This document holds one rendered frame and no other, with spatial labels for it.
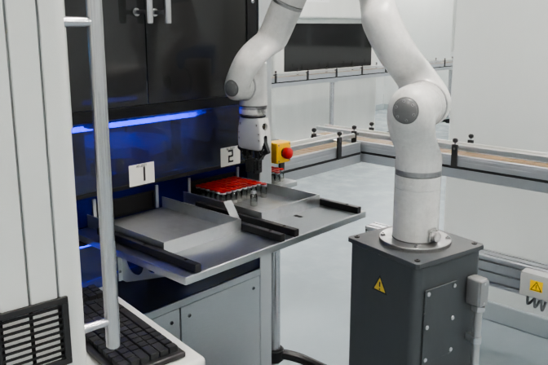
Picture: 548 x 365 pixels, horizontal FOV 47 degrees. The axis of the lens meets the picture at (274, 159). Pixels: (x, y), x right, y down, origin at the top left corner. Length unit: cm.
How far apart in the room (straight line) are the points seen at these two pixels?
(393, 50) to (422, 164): 30
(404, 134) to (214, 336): 97
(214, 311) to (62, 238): 114
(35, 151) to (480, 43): 246
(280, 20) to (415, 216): 64
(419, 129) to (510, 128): 157
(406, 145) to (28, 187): 95
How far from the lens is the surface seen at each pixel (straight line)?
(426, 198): 167
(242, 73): 178
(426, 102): 156
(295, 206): 188
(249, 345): 230
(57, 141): 101
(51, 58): 100
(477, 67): 316
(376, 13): 166
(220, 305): 213
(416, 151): 162
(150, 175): 182
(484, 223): 326
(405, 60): 166
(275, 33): 180
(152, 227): 178
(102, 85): 104
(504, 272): 261
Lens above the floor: 142
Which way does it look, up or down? 12 degrees down
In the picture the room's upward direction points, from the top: straight up
